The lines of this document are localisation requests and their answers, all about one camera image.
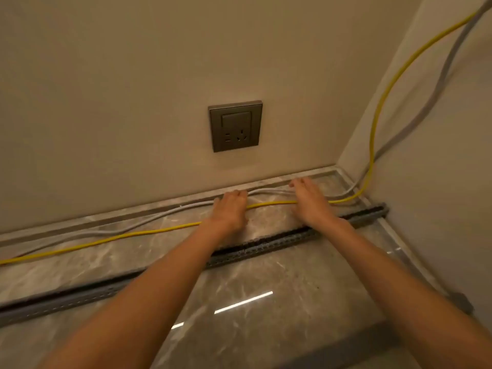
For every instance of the person's left fingers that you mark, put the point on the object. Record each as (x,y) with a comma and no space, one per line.
(236,195)

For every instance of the grey wall socket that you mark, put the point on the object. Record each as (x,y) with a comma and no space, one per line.
(235,126)

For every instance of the person's right forearm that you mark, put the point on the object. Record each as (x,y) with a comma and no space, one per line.
(396,288)

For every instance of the person's right hand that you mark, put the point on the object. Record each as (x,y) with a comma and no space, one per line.
(313,205)

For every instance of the person's right fingers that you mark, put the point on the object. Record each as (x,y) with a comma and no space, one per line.
(301,183)

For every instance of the person's left forearm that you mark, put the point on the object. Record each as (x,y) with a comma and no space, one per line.
(153,295)

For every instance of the person's left hand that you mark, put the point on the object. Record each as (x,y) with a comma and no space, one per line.
(228,213)

